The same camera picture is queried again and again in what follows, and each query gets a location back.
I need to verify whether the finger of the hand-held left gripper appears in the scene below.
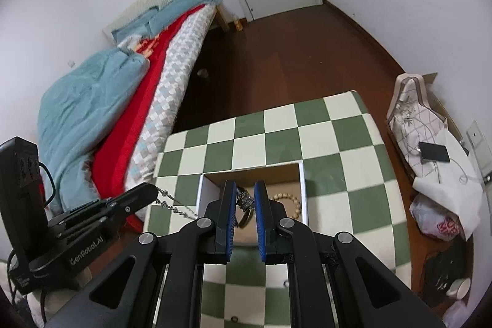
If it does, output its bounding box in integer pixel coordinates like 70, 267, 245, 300
92, 183, 158, 232

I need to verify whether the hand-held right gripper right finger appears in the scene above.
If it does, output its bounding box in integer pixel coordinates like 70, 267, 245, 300
254, 180, 446, 328

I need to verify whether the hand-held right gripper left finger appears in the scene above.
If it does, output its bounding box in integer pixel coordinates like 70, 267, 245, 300
44, 180, 237, 328

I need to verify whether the silver bangle bracelet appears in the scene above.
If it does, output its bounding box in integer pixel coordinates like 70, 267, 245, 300
234, 187, 257, 229

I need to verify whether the silver chain necklace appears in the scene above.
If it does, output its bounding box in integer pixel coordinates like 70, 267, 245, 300
155, 187, 199, 220

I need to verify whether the white cardboard jewelry box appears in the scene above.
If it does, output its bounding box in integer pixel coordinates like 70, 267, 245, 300
195, 161, 309, 248

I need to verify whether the bed with red sheet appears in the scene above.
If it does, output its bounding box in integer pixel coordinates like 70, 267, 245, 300
91, 3, 209, 233

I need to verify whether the green white checkered table cover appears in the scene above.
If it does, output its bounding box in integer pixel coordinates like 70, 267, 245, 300
143, 90, 398, 328

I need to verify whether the large blue blanket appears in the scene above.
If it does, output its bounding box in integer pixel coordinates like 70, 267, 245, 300
38, 45, 150, 211

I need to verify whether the blue pillow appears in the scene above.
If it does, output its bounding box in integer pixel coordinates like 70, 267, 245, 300
111, 6, 161, 43

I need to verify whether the red printed plastic bag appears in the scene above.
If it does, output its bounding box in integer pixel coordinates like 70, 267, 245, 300
408, 193, 463, 239

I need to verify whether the black bag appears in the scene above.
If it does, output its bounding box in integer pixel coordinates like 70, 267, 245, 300
420, 239, 474, 309

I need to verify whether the black smartphone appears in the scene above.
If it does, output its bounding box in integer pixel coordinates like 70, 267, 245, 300
418, 141, 451, 163

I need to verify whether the white cloth bag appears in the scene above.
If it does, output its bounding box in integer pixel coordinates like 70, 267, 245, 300
412, 128, 486, 242

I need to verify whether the white cup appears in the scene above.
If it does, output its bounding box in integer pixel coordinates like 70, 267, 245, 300
447, 277, 472, 300

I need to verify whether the black cable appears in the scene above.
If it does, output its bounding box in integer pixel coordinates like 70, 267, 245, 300
38, 162, 57, 211

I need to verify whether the wooden bead bracelet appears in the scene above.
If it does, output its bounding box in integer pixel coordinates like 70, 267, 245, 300
268, 193, 303, 222

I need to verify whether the wooden bed frame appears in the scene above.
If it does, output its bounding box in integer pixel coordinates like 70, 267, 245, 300
214, 3, 245, 33

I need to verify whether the white charging cable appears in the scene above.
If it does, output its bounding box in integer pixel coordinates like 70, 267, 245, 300
399, 89, 483, 184

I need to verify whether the white wall socket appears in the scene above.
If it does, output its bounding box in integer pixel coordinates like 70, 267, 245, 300
466, 118, 492, 177

